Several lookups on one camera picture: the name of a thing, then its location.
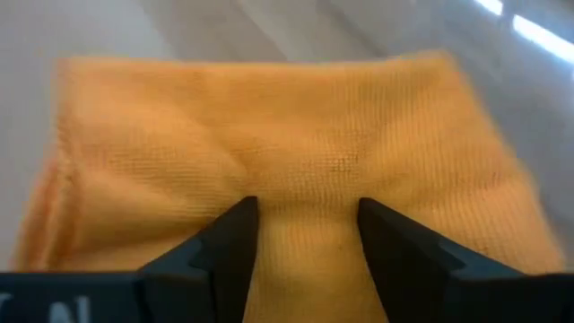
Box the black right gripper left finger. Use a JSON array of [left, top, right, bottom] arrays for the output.
[[138, 196, 260, 323]]

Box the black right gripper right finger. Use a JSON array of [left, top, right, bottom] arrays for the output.
[[357, 196, 526, 323]]

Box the orange microfiber towel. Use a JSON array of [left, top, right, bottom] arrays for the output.
[[11, 48, 566, 323]]

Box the bright ceiling light strip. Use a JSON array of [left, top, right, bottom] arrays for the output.
[[474, 0, 574, 64]]

